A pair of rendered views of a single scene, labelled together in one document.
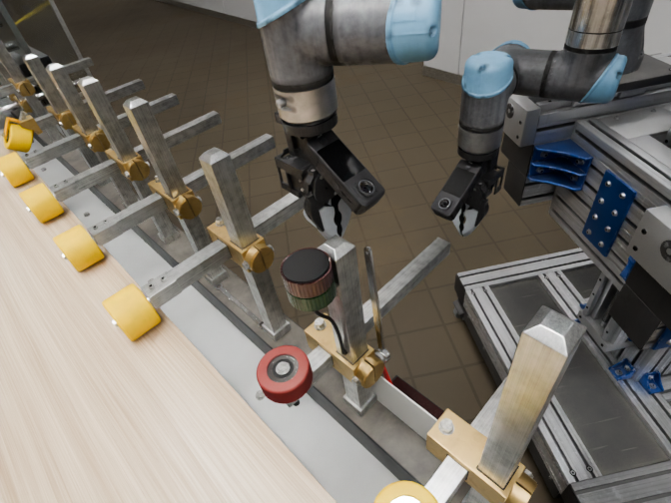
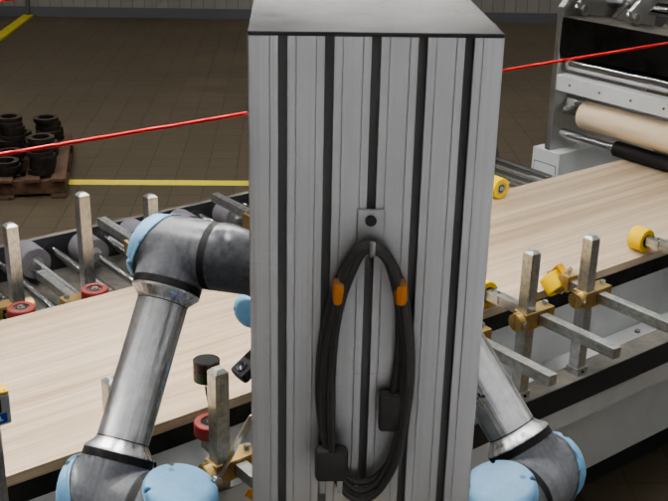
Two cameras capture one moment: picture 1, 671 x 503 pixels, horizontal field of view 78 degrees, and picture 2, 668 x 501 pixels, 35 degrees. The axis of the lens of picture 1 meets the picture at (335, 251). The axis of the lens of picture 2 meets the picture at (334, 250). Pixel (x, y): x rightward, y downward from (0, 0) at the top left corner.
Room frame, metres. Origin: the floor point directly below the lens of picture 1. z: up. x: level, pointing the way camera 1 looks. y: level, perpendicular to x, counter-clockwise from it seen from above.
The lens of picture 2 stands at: (0.63, -2.06, 2.21)
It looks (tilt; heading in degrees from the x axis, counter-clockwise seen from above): 22 degrees down; 90
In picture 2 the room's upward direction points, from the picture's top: 1 degrees clockwise
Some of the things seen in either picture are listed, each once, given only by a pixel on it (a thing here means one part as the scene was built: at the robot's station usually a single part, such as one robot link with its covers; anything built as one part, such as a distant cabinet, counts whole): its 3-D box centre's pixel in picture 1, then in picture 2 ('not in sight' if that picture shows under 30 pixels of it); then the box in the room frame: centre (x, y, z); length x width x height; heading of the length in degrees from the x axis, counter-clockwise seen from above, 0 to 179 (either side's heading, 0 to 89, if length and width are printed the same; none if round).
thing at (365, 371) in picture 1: (342, 352); (228, 464); (0.38, 0.02, 0.85); 0.13 x 0.06 x 0.05; 39
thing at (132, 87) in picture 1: (92, 103); (621, 305); (1.44, 0.73, 0.95); 0.36 x 0.03 x 0.03; 129
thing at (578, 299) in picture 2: (64, 116); (589, 295); (1.36, 0.79, 0.95); 0.13 x 0.06 x 0.05; 39
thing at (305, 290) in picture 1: (307, 271); (206, 364); (0.34, 0.04, 1.09); 0.06 x 0.06 x 0.02
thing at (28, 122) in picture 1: (19, 130); (560, 277); (1.29, 0.91, 0.95); 0.10 x 0.04 x 0.10; 129
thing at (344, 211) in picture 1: (332, 210); not in sight; (0.51, -0.01, 1.04); 0.06 x 0.03 x 0.09; 38
